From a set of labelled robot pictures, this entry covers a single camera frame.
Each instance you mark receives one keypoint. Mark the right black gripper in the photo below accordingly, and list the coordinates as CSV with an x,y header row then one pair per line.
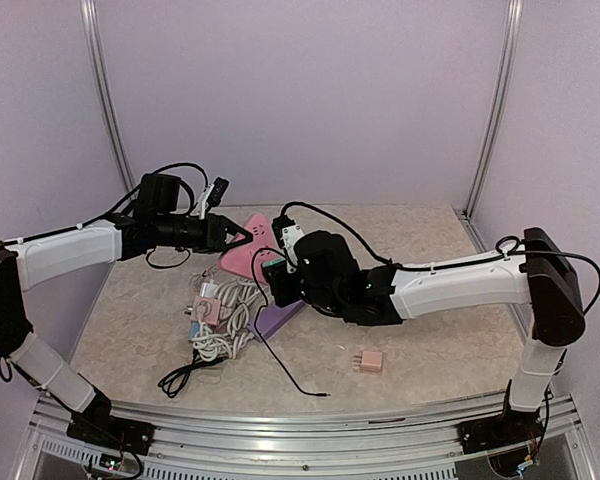
x,y
277,282

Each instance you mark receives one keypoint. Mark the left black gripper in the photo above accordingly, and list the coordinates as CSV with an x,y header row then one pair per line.
x,y
215,226

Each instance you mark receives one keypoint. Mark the teal plug adapter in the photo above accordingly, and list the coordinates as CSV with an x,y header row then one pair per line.
x,y
271,268

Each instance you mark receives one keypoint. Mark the pink triangular power strip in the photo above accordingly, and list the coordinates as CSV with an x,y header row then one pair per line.
x,y
237,261

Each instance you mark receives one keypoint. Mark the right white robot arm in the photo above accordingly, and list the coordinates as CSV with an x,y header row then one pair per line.
x,y
530,271

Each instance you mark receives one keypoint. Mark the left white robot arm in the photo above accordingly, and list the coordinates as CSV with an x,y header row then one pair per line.
x,y
27,262

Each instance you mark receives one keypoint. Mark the pink small plug adapter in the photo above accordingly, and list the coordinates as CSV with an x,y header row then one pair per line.
x,y
204,310

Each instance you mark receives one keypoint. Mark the light blue small plug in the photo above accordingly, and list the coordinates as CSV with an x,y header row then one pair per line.
x,y
194,331

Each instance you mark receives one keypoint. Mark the purple power strip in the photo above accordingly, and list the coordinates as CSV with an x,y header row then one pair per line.
x,y
273,318

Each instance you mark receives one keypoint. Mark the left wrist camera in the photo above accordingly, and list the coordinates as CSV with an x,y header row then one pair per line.
x,y
211,197

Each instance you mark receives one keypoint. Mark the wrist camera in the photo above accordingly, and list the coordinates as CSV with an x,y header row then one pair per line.
x,y
211,197
287,233

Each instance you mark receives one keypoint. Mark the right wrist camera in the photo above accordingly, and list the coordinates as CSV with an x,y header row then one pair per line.
x,y
287,233

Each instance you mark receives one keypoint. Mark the aluminium front frame rail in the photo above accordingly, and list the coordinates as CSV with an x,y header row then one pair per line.
x,y
417,443

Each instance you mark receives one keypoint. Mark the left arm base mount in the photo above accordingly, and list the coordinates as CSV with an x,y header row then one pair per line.
x,y
119,434

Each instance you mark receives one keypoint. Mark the left aluminium corner post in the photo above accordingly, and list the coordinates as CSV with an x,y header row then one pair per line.
x,y
97,62

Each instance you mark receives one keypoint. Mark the aluminium corner post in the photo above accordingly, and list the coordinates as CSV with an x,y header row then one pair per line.
x,y
97,62
497,107

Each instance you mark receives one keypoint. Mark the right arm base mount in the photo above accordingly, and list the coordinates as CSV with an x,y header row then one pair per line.
x,y
498,431

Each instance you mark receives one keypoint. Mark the right aluminium corner post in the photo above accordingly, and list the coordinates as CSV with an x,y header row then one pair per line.
x,y
497,107

